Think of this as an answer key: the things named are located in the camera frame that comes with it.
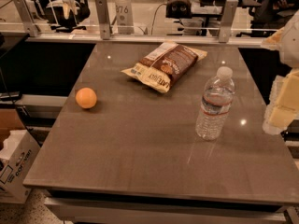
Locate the metal bracket middle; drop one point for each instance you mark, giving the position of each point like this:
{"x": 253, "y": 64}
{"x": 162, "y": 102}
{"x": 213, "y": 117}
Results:
{"x": 103, "y": 19}

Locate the orange fruit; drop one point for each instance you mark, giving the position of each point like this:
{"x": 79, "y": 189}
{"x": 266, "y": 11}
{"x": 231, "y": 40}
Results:
{"x": 86, "y": 98}

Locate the black camera device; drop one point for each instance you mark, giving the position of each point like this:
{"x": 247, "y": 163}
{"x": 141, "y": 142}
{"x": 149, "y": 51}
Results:
{"x": 178, "y": 9}

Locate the white numbered post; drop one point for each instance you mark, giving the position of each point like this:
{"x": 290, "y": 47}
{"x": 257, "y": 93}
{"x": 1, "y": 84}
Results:
{"x": 124, "y": 16}

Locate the white cardboard box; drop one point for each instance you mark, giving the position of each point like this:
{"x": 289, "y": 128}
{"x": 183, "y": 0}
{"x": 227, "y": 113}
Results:
{"x": 16, "y": 158}

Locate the metal bracket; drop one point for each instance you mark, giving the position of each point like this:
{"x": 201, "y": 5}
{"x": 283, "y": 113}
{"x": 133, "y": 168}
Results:
{"x": 227, "y": 18}
{"x": 103, "y": 19}
{"x": 26, "y": 18}

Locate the clear plastic water bottle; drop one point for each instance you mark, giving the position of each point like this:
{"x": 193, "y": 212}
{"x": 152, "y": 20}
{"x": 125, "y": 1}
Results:
{"x": 215, "y": 104}

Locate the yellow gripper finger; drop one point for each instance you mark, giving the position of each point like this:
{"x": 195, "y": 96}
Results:
{"x": 283, "y": 108}
{"x": 273, "y": 41}

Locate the metal bracket right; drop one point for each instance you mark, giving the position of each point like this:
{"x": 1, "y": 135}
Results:
{"x": 227, "y": 18}

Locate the metal bracket left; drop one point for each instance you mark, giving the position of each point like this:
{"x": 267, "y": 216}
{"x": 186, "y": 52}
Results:
{"x": 26, "y": 18}

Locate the brown chip bag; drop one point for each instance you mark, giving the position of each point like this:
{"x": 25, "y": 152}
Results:
{"x": 164, "y": 66}

